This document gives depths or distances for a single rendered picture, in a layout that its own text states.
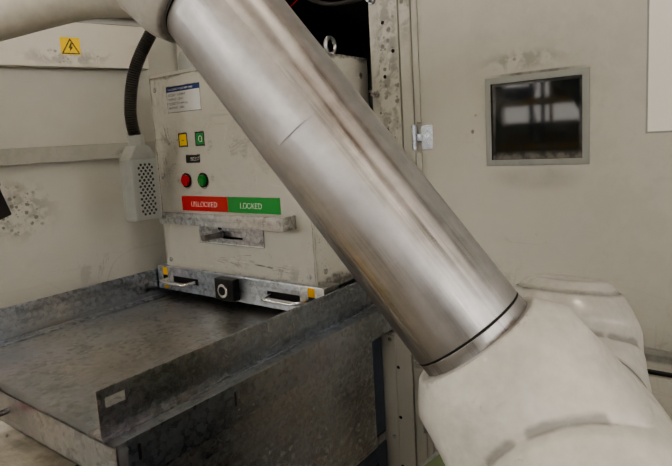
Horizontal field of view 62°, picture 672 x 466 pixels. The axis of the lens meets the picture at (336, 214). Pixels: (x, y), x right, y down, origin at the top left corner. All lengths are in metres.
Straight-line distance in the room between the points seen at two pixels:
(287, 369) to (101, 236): 0.77
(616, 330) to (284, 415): 0.62
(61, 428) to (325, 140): 0.63
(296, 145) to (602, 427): 0.29
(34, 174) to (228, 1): 1.12
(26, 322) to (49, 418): 0.44
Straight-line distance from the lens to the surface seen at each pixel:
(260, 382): 0.96
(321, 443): 1.17
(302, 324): 1.06
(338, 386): 1.17
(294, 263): 1.16
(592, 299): 0.62
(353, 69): 1.24
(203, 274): 1.36
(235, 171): 1.25
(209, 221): 1.27
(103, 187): 1.59
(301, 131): 0.45
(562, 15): 1.06
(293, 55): 0.47
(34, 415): 1.00
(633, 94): 1.02
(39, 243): 1.57
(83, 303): 1.42
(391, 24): 1.22
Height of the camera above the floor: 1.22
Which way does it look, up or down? 8 degrees down
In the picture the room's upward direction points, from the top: 3 degrees counter-clockwise
